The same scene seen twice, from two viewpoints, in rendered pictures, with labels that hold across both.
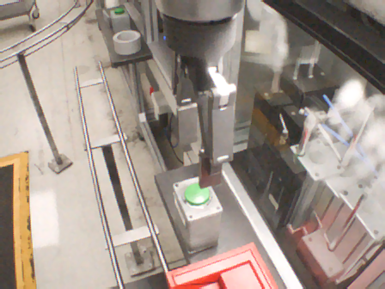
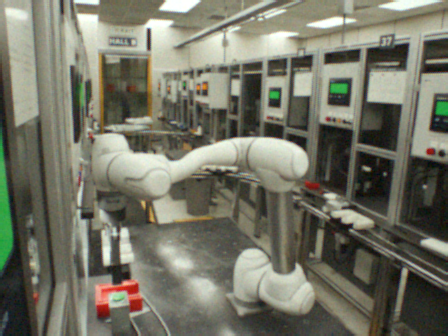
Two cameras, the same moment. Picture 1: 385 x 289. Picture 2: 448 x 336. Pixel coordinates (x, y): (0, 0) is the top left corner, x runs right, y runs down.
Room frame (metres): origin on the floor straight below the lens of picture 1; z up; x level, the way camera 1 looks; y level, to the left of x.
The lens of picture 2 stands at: (1.28, 0.31, 1.68)
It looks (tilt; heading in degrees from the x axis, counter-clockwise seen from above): 13 degrees down; 180
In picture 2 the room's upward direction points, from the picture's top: 2 degrees clockwise
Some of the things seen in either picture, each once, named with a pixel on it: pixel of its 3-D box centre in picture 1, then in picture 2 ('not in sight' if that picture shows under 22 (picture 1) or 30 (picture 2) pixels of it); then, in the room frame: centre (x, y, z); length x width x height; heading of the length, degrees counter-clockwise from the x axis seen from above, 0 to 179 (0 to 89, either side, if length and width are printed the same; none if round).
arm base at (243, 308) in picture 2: not in sight; (247, 296); (-0.21, 0.45, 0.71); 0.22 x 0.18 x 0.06; 21
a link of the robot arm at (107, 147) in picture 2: not in sight; (113, 161); (0.33, 0.00, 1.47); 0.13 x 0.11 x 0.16; 45
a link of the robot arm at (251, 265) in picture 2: not in sight; (252, 273); (-0.19, 0.46, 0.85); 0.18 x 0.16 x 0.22; 45
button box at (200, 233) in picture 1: (201, 213); (116, 314); (0.32, -0.01, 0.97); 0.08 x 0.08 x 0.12; 21
